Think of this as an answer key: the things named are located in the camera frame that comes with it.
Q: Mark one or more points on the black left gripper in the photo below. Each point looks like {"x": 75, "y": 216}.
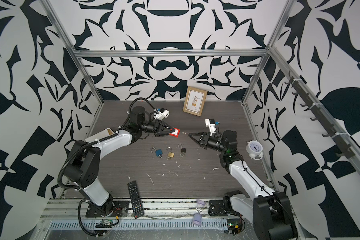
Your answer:
{"x": 158, "y": 128}

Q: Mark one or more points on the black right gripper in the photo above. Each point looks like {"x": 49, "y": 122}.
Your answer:
{"x": 206, "y": 138}

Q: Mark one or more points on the red padlock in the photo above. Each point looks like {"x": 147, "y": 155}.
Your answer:
{"x": 175, "y": 133}

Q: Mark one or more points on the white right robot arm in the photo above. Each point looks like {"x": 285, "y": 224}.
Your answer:
{"x": 269, "y": 212}

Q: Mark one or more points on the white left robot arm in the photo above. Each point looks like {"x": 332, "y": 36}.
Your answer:
{"x": 81, "y": 168}

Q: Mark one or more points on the blue padlock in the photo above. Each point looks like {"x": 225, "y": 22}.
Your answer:
{"x": 158, "y": 152}

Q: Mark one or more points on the black padlock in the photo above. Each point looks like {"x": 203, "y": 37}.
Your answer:
{"x": 182, "y": 150}

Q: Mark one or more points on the brass padlock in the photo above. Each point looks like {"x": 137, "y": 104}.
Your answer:
{"x": 170, "y": 154}

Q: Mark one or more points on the white alarm clock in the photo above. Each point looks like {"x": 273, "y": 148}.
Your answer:
{"x": 255, "y": 150}

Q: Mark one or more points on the purple hourglass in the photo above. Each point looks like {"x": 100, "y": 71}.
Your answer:
{"x": 200, "y": 206}

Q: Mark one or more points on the black remote control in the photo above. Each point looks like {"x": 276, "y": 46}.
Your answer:
{"x": 136, "y": 202}

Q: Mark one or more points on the right circuit board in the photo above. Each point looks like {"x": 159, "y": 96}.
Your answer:
{"x": 235, "y": 226}

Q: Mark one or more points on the circuit board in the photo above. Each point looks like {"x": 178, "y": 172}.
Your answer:
{"x": 235, "y": 226}
{"x": 107, "y": 223}

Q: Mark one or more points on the left circuit board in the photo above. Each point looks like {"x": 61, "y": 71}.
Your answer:
{"x": 107, "y": 223}

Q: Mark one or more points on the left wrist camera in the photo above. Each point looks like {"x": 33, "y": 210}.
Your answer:
{"x": 161, "y": 114}

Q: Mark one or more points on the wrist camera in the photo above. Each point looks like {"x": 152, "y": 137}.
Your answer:
{"x": 211, "y": 124}
{"x": 161, "y": 114}

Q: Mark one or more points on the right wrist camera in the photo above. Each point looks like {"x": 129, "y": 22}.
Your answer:
{"x": 211, "y": 124}

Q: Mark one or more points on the gold picture frame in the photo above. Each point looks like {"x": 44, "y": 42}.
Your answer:
{"x": 194, "y": 102}

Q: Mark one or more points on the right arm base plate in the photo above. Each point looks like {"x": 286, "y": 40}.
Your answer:
{"x": 222, "y": 208}

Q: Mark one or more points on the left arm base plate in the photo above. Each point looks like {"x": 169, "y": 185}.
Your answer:
{"x": 114, "y": 209}

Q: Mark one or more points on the grey wall hook rack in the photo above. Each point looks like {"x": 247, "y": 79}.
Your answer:
{"x": 321, "y": 114}

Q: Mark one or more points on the white slotted cable duct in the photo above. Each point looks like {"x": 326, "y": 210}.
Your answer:
{"x": 165, "y": 224}

